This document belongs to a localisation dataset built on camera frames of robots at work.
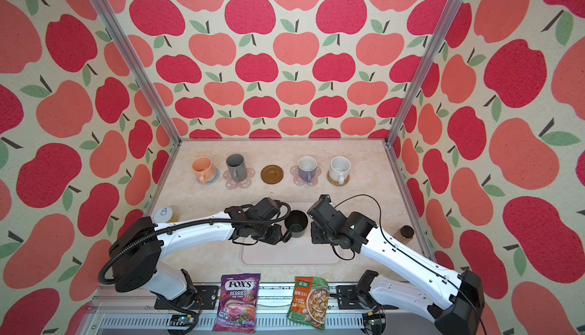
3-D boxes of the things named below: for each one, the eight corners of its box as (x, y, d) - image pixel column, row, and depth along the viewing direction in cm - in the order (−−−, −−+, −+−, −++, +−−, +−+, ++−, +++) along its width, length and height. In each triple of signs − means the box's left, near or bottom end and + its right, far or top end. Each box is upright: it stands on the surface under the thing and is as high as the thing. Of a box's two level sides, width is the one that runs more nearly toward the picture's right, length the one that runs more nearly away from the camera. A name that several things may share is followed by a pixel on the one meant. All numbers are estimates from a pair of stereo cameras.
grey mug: (228, 187, 104) (222, 172, 95) (232, 168, 111) (227, 153, 102) (245, 187, 104) (241, 172, 95) (248, 168, 111) (244, 153, 102)
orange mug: (195, 189, 103) (188, 176, 96) (202, 169, 111) (195, 156, 103) (212, 189, 103) (206, 176, 96) (217, 169, 111) (212, 156, 103)
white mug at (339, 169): (329, 189, 103) (332, 177, 96) (327, 169, 111) (329, 156, 104) (349, 189, 103) (353, 177, 96) (345, 169, 111) (349, 156, 104)
